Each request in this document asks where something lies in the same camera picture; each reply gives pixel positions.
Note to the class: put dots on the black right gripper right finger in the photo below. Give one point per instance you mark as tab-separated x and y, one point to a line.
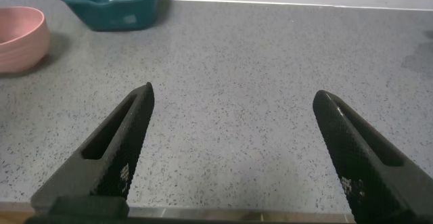
365	173

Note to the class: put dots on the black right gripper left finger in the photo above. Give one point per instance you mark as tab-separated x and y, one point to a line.
115	163

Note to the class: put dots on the pink plastic bowl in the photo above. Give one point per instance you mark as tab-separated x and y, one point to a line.
20	44

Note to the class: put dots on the teal plastic basin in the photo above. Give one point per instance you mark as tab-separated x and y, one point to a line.
111	14

